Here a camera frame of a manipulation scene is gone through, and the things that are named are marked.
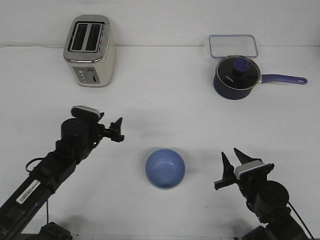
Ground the blue bowl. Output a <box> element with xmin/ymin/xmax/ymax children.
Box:
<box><xmin>144</xmin><ymin>148</ymin><xmax>186</xmax><ymax>190</ymax></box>

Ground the cream and steel toaster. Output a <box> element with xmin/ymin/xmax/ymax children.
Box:
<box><xmin>63</xmin><ymin>15</ymin><xmax>116</xmax><ymax>88</ymax></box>

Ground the clear container lid blue rim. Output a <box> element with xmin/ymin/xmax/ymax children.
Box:
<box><xmin>208</xmin><ymin>34</ymin><xmax>259</xmax><ymax>59</ymax></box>

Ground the white toaster power cable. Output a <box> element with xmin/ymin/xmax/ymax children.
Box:
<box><xmin>0</xmin><ymin>42</ymin><xmax>66</xmax><ymax>50</ymax></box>

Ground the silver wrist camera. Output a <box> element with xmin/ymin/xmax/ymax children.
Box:
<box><xmin>70</xmin><ymin>105</ymin><xmax>103</xmax><ymax>122</ymax></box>
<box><xmin>234</xmin><ymin>160</ymin><xmax>265</xmax><ymax>180</ymax></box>

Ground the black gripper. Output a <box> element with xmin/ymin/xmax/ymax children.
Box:
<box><xmin>214</xmin><ymin>148</ymin><xmax>290</xmax><ymax>213</ymax></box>
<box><xmin>59</xmin><ymin>117</ymin><xmax>125</xmax><ymax>157</ymax></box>

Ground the glass pot lid blue knob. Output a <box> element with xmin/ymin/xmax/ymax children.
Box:
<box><xmin>216</xmin><ymin>55</ymin><xmax>261</xmax><ymax>90</ymax></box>

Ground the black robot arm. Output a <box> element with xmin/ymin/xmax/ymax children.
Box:
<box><xmin>0</xmin><ymin>118</ymin><xmax>124</xmax><ymax>240</ymax></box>
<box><xmin>214</xmin><ymin>148</ymin><xmax>314</xmax><ymax>240</ymax></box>

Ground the dark blue saucepan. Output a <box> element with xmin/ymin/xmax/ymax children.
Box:
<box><xmin>213</xmin><ymin>74</ymin><xmax>308</xmax><ymax>100</ymax></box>

